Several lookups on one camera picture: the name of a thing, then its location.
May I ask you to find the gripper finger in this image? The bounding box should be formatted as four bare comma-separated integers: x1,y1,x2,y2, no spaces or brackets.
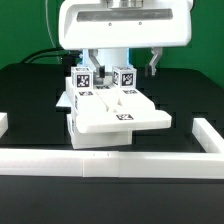
88,49,106,78
147,47,163,76

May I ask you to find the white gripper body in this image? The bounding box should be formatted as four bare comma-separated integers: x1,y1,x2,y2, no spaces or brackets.
58,0,194,50

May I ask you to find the white marker cube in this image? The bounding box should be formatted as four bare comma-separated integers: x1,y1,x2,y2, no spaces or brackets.
112,67,137,88
71,67,93,89

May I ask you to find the white chair back frame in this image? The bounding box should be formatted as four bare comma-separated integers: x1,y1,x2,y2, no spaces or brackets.
66,77,172,134

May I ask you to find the white chair seat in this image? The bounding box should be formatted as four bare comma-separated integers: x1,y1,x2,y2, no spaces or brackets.
67,114,132,149

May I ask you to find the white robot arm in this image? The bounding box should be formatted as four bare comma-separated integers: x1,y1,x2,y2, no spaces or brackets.
58,0,194,72

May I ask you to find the white block at left edge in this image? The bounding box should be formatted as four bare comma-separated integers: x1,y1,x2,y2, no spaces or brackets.
0,112,8,134

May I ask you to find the thin white cable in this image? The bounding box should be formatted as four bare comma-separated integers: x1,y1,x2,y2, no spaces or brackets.
45,0,63,64

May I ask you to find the black cable bundle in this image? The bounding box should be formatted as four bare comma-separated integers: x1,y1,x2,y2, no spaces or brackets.
20,46,81,64

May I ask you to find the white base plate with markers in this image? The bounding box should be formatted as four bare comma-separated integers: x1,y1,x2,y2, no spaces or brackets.
56,92,71,108

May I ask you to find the white U-shaped fence frame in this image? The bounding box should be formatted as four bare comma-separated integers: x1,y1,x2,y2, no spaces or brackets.
0,118,224,179

